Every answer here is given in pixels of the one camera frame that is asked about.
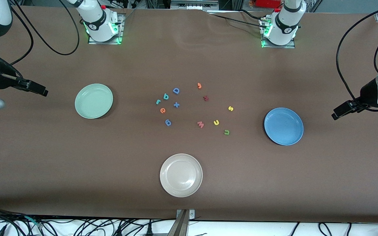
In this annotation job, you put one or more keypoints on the blue foam letter D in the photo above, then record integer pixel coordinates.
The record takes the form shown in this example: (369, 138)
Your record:
(175, 90)

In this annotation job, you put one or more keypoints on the small metal bracket plate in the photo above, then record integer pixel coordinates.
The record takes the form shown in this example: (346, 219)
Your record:
(191, 213)

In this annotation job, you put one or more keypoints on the pink foam letter w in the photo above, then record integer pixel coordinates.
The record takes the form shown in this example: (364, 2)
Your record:
(200, 125)

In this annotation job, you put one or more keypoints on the mint green plate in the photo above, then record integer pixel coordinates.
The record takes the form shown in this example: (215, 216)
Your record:
(94, 101)

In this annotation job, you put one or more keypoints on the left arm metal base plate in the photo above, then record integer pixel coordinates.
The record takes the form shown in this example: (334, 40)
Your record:
(290, 46)

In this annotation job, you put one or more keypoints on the teal foam letter b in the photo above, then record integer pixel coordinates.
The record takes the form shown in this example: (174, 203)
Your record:
(166, 97)

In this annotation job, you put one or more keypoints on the aluminium profile bar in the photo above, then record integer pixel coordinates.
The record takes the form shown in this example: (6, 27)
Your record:
(179, 226)

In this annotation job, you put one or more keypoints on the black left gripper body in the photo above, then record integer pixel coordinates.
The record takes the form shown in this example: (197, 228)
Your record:
(368, 94)

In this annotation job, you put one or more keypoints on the red box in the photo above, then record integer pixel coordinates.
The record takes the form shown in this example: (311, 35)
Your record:
(267, 3)

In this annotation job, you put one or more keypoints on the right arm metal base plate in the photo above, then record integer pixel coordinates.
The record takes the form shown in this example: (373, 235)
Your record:
(122, 19)

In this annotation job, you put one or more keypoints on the blue plate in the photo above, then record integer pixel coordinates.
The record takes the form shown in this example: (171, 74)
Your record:
(283, 126)

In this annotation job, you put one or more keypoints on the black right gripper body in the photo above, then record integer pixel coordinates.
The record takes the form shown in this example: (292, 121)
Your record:
(4, 78)

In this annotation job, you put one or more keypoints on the beige plate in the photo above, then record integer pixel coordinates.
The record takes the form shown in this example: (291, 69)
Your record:
(181, 175)

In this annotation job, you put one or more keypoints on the blue foam digit nine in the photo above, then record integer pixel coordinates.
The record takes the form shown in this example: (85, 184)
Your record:
(169, 124)

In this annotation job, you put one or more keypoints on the metal frame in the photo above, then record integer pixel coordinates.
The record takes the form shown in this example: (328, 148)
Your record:
(194, 4)

